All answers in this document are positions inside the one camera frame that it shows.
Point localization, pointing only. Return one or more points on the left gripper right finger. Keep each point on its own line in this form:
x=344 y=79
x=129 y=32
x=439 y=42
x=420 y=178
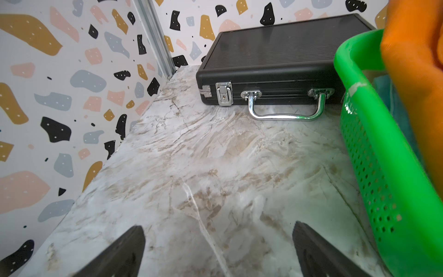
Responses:
x=318 y=258

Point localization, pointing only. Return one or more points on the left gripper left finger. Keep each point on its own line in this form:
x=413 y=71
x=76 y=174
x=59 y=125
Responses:
x=121 y=259

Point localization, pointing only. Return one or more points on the orange pants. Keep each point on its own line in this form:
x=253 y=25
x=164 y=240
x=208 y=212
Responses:
x=412 y=51

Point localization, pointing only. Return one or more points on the green plastic basket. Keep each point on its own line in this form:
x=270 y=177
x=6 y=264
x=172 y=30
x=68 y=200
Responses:
x=404 y=210

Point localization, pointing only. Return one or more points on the black flat box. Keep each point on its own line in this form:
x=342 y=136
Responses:
x=287 y=64

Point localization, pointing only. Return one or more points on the left aluminium corner post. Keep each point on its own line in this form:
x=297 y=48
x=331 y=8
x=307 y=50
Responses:
x=152 y=27

